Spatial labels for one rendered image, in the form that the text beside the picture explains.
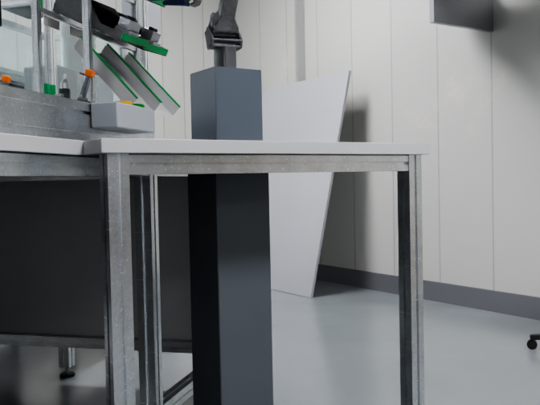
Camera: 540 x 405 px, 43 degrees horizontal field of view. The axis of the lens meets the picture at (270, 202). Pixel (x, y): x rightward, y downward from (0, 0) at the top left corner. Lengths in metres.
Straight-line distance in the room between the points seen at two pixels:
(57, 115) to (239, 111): 0.48
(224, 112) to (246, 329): 0.56
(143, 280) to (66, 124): 0.47
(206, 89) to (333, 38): 3.40
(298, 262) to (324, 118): 1.00
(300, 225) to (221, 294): 2.97
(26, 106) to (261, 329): 0.82
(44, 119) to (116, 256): 0.33
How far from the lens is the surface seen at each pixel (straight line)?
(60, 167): 1.41
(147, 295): 1.79
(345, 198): 4.94
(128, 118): 1.66
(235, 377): 1.80
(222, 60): 1.81
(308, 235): 4.56
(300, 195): 4.73
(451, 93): 4.25
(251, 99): 1.78
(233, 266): 1.74
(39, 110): 1.48
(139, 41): 2.15
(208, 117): 1.76
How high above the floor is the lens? 0.77
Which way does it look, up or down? 2 degrees down
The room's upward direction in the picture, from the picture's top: 1 degrees counter-clockwise
